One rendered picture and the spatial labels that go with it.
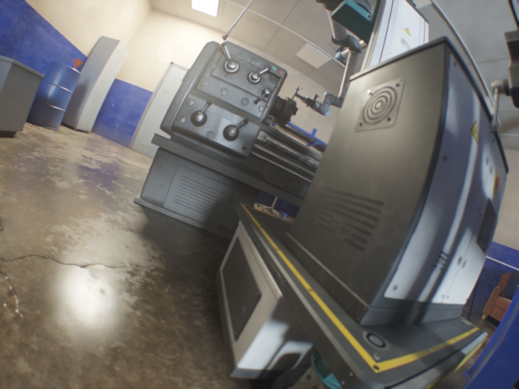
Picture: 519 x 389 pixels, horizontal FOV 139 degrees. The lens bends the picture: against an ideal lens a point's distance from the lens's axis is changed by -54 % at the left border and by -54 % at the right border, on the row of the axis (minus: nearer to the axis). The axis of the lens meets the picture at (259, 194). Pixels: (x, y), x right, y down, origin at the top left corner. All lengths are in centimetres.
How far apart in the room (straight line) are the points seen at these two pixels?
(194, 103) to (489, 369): 149
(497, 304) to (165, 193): 458
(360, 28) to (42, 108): 349
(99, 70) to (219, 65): 321
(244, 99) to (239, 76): 17
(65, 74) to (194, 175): 263
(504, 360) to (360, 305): 23
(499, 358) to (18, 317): 78
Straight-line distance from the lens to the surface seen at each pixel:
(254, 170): 153
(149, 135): 485
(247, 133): 135
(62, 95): 348
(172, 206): 146
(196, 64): 160
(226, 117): 135
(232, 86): 154
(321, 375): 35
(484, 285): 508
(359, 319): 32
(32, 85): 220
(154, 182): 146
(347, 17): 127
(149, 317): 63
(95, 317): 59
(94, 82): 444
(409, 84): 46
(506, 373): 35
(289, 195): 145
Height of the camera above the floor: 44
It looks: 3 degrees down
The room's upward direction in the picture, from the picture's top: 24 degrees clockwise
